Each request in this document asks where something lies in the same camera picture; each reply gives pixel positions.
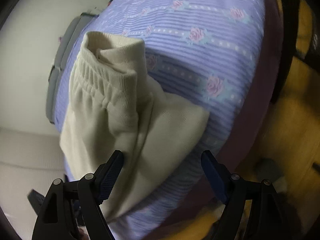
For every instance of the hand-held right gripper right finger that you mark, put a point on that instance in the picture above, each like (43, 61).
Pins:
(212, 172)

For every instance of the purple floral bed sheet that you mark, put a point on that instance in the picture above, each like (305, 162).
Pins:
(200, 67)

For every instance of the cream knit sweater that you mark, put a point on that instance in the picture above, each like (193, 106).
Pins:
(95, 120)

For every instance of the mauve mattress side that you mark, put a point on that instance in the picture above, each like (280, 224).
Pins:
(262, 105)

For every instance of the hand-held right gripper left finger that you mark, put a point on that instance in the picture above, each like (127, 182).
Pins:
(110, 180)

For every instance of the black bed frame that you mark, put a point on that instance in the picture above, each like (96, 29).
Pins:
(285, 42)

